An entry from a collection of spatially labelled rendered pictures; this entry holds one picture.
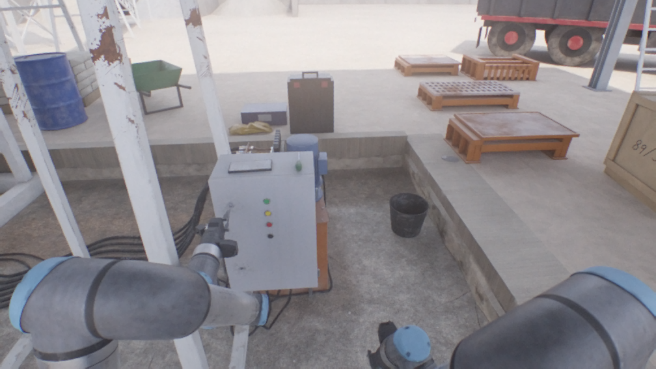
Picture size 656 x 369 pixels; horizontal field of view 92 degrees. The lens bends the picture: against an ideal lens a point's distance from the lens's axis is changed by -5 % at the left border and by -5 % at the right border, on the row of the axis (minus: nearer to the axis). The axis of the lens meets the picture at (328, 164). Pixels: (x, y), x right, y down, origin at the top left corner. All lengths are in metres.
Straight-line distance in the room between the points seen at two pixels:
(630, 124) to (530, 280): 1.93
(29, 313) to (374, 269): 2.28
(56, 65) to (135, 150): 4.32
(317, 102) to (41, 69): 3.33
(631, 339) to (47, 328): 0.74
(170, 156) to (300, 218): 2.83
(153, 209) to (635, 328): 1.00
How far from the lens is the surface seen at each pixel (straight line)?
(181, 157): 4.01
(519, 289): 2.32
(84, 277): 0.61
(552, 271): 2.54
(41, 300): 0.64
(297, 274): 1.59
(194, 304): 0.61
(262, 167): 1.34
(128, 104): 0.97
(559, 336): 0.46
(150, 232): 1.08
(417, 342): 1.00
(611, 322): 0.50
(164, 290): 0.58
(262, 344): 2.29
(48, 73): 5.24
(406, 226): 2.87
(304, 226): 1.41
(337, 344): 2.26
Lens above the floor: 1.89
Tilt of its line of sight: 28 degrees down
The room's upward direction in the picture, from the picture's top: straight up
